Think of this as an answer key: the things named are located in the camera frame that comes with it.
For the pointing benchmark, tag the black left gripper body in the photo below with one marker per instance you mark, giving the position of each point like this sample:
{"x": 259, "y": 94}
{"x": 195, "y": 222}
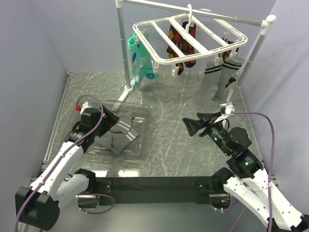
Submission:
{"x": 106, "y": 123}

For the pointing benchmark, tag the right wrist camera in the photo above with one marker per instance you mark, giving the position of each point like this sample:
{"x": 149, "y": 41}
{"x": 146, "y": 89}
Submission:
{"x": 227, "y": 108}

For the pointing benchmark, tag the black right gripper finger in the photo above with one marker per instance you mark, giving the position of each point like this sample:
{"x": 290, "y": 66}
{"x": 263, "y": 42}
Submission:
{"x": 208, "y": 115}
{"x": 192, "y": 125}

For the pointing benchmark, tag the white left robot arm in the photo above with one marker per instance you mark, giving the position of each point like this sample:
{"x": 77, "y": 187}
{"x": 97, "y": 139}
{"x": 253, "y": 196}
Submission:
{"x": 39, "y": 204}

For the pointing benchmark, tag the clear plastic bin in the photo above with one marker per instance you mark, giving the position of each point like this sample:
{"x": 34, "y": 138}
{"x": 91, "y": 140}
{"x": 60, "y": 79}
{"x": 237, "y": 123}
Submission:
{"x": 141, "y": 124}

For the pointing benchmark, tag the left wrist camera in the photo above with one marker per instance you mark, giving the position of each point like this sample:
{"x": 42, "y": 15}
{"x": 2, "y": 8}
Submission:
{"x": 81, "y": 108}

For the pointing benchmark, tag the white clip sock hanger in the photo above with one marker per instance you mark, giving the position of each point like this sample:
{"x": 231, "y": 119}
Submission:
{"x": 182, "y": 23}

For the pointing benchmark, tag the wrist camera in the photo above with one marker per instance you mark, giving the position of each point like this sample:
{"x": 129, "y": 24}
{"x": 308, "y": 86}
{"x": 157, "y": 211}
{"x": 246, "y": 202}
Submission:
{"x": 227, "y": 108}
{"x": 81, "y": 108}

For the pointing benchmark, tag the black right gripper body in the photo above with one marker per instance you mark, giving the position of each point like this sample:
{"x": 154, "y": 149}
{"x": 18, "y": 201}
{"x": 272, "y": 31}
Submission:
{"x": 215, "y": 131}

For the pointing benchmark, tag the teal patterned sock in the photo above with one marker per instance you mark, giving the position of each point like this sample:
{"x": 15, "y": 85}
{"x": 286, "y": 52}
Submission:
{"x": 145, "y": 61}
{"x": 133, "y": 47}

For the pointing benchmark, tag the aluminium frame rail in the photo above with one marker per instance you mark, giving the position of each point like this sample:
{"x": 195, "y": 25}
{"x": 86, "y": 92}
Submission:
{"x": 52, "y": 136}

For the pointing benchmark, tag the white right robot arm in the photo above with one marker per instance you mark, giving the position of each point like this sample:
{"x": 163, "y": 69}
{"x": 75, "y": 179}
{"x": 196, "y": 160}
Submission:
{"x": 246, "y": 177}

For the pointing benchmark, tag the red yellow argyle sock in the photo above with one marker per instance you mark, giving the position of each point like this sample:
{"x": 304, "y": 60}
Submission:
{"x": 176, "y": 38}

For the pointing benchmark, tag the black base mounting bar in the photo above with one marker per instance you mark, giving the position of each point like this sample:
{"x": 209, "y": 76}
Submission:
{"x": 187, "y": 189}

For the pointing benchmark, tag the grey striped hanging sock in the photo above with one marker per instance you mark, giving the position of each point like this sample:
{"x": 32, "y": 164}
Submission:
{"x": 208, "y": 85}

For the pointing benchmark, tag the grey striped sock in bin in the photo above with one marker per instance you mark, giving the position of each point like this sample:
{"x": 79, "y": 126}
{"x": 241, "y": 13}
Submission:
{"x": 123, "y": 133}

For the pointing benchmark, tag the silver white drying rack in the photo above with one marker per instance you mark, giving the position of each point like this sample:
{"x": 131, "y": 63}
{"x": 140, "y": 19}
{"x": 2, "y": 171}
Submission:
{"x": 161, "y": 46}

